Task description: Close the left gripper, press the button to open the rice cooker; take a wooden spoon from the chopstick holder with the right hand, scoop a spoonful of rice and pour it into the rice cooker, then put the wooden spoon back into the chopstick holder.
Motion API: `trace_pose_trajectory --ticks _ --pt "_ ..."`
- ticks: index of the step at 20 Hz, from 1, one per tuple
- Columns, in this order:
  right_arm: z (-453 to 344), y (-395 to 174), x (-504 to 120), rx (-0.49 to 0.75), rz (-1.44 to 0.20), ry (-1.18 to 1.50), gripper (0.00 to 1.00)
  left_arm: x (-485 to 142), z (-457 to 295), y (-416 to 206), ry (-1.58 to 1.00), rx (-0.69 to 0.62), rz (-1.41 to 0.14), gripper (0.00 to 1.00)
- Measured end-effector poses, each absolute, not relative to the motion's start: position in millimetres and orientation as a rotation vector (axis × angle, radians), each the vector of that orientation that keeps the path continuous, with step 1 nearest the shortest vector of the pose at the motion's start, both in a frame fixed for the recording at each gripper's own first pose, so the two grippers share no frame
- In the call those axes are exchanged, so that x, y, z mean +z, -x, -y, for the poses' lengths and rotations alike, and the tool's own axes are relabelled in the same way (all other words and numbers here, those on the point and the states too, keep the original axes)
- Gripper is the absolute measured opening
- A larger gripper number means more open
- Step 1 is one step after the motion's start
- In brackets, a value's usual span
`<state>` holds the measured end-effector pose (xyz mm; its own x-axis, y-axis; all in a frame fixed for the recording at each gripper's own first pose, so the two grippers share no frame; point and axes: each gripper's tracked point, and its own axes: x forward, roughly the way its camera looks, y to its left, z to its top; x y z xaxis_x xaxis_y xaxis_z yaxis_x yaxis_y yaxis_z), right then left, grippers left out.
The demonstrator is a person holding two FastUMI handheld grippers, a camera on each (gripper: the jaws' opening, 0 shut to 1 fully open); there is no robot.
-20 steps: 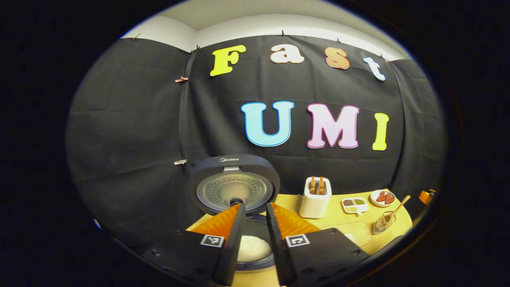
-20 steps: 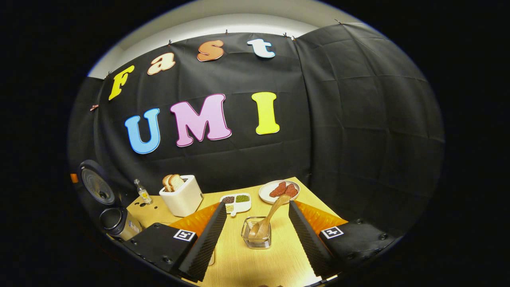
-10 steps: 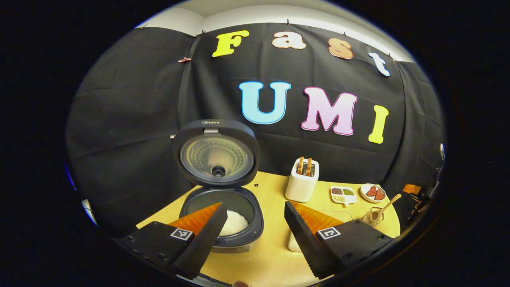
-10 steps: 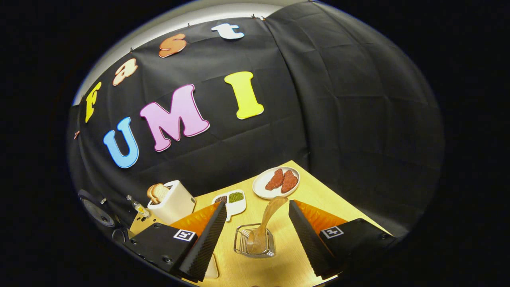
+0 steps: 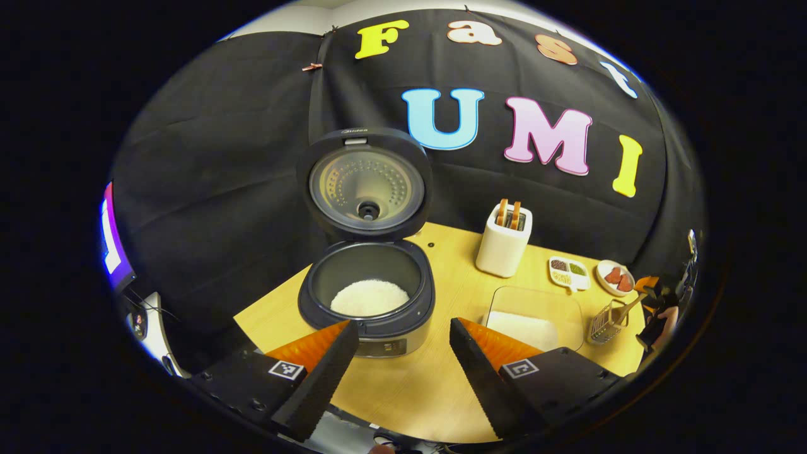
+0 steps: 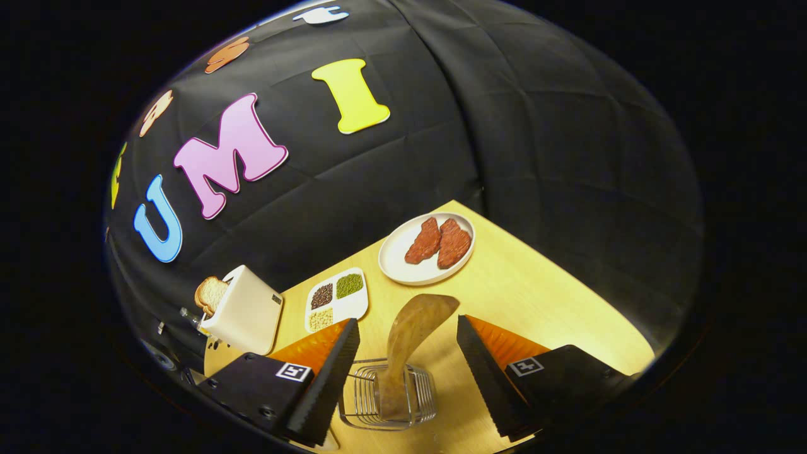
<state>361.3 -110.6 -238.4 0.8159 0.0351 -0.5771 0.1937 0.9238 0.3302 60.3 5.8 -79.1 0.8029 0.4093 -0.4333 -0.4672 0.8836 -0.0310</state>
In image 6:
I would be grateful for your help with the white toaster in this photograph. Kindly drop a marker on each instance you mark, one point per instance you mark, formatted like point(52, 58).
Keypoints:
point(246, 312)

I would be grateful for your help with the wooden spoon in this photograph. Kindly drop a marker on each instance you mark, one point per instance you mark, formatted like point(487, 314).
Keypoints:
point(410, 328)

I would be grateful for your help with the small yellow label glass bottle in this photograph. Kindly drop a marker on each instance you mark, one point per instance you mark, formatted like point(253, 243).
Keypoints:
point(191, 317)

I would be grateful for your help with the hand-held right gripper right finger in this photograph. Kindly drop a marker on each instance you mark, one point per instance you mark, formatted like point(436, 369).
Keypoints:
point(492, 391)

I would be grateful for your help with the black backdrop cloth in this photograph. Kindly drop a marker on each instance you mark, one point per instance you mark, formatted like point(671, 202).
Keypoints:
point(536, 126)

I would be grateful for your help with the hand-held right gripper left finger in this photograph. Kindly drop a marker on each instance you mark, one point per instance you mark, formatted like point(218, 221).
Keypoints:
point(321, 391)

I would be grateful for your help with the red meat piece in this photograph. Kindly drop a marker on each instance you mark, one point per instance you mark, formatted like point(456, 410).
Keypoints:
point(454, 244)
point(423, 243)

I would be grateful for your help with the white divided bean dish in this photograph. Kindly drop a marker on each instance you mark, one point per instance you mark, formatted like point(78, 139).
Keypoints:
point(359, 302)

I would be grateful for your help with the toast bread slice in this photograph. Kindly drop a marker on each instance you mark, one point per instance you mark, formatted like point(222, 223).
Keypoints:
point(209, 293)

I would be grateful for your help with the white round plate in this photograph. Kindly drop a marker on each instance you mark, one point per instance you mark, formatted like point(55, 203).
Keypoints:
point(394, 258)

